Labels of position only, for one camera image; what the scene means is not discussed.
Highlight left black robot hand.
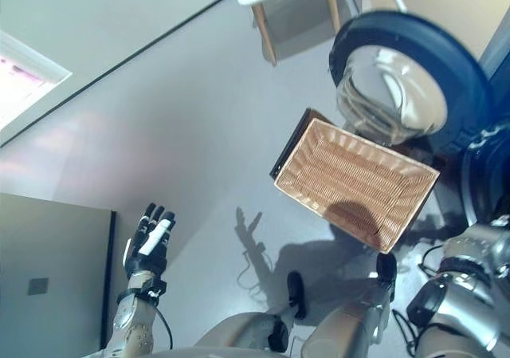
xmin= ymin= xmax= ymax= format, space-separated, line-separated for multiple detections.
xmin=122 ymin=202 xmax=177 ymax=279

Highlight grey cabinet with black edge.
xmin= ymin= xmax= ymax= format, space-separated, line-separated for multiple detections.
xmin=0 ymin=193 xmax=117 ymax=358

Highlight grey square plate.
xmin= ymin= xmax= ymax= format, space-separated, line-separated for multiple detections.
xmin=27 ymin=277 xmax=49 ymax=296

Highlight silver robot torso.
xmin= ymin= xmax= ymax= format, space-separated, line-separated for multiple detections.
xmin=147 ymin=345 xmax=304 ymax=358

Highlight right silver robot leg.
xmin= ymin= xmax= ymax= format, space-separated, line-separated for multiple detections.
xmin=300 ymin=254 xmax=398 ymax=358

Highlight white framed pink window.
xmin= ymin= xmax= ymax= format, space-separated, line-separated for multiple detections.
xmin=0 ymin=30 xmax=73 ymax=134

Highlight woven wicker basket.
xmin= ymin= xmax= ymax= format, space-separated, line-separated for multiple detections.
xmin=273 ymin=117 xmax=441 ymax=254

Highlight round glass washer door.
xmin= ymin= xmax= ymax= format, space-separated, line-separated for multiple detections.
xmin=328 ymin=10 xmax=493 ymax=155

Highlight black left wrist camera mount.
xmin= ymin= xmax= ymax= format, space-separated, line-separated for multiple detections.
xmin=143 ymin=277 xmax=167 ymax=299

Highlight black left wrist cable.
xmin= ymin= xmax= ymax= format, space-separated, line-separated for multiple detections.
xmin=153 ymin=305 xmax=175 ymax=349

